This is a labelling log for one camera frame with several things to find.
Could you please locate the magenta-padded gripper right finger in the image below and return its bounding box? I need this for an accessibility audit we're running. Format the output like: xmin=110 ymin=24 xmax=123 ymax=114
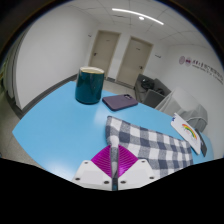
xmin=116 ymin=144 xmax=157 ymax=191

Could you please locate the white rainbow print pad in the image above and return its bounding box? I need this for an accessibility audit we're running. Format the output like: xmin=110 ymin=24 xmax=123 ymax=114
xmin=170 ymin=112 xmax=202 ymax=156

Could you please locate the grey white checked towel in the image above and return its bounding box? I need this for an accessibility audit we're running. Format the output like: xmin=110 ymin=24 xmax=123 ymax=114
xmin=105 ymin=115 xmax=195 ymax=188

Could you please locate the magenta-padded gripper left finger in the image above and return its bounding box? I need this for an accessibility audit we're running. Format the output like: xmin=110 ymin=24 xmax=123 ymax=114
xmin=71 ymin=144 xmax=114 ymax=191

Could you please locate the black bag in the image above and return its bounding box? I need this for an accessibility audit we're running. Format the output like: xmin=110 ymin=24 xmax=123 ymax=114
xmin=139 ymin=79 xmax=164 ymax=96

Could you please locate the purple smartphone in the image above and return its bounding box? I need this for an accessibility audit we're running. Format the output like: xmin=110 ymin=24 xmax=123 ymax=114
xmin=101 ymin=93 xmax=139 ymax=112

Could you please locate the dark teal mug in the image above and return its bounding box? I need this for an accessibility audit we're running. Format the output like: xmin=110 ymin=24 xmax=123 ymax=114
xmin=74 ymin=66 xmax=106 ymax=106

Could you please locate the beige door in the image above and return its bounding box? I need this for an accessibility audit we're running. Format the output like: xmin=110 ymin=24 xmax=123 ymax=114
xmin=116 ymin=36 xmax=154 ymax=89
xmin=88 ymin=30 xmax=121 ymax=80

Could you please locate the long ceiling light strip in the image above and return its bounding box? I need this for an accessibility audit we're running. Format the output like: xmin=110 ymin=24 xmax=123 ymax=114
xmin=111 ymin=7 xmax=165 ymax=26

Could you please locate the wall logo sign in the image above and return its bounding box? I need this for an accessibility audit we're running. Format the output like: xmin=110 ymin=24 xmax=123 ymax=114
xmin=178 ymin=55 xmax=224 ymax=84

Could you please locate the white cloth covered furniture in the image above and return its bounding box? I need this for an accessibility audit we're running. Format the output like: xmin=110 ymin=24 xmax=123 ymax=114
xmin=155 ymin=87 xmax=209 ymax=134

